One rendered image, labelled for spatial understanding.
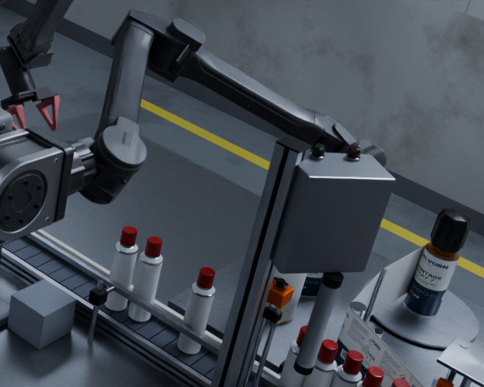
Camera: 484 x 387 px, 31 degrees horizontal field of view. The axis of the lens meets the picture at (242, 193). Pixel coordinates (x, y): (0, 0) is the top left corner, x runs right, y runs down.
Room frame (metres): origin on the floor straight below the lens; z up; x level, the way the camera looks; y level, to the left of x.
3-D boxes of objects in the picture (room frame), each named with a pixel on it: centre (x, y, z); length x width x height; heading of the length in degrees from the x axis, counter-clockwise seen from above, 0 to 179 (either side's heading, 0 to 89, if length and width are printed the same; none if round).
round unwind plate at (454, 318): (1.91, -0.52, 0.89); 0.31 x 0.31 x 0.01
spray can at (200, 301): (1.52, 0.03, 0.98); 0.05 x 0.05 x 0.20
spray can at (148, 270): (1.59, 0.16, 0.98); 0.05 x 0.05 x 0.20
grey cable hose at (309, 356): (1.30, -0.19, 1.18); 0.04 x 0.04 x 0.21
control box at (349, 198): (1.34, -0.15, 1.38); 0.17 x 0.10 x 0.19; 118
